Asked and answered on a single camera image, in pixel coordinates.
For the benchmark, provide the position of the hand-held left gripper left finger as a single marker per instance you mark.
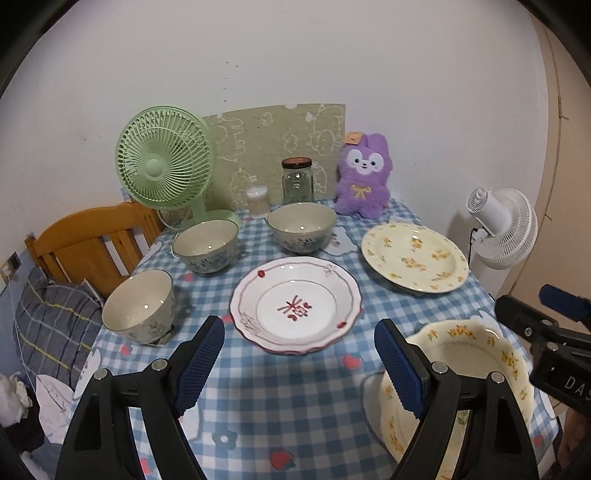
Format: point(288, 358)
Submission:
point(203, 364)

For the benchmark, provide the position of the dark cloth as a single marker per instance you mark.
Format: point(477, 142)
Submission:
point(23, 434)

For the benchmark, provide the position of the glass jar with dark lid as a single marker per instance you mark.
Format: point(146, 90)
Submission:
point(298, 184)

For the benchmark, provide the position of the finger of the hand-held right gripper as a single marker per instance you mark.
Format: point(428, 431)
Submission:
point(563, 299)
point(517, 311)

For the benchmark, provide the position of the beige wooden door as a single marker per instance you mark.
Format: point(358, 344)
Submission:
point(568, 161)

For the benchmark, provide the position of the grey plaid pillow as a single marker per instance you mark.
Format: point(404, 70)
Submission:
point(55, 323)

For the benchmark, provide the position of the yellow floral deep plate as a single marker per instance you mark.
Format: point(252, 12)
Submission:
point(466, 364)

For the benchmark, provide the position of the cotton swab container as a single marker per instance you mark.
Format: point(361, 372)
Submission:
point(257, 203)

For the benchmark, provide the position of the wall socket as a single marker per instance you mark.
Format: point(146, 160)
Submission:
point(12, 262)

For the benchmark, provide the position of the white fan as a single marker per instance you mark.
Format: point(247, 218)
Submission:
point(501, 221)

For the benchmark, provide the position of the white plate with red print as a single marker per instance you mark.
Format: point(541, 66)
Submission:
point(295, 307)

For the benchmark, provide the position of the blue checked tablecloth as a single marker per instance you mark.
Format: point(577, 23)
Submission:
point(295, 392)

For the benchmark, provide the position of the green desk fan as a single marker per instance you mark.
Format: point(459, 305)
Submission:
point(157, 166)

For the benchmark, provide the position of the purple plush toy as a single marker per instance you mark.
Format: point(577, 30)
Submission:
point(362, 184)

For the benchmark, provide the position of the white crumpled cloth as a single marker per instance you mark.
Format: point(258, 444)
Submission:
point(16, 392)

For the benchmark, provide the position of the green printed wall mat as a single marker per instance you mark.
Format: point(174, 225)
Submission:
point(277, 134)

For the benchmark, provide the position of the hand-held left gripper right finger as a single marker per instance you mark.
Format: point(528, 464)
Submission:
point(399, 369)

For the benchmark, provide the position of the wooden headboard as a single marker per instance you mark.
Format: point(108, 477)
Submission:
point(83, 235)

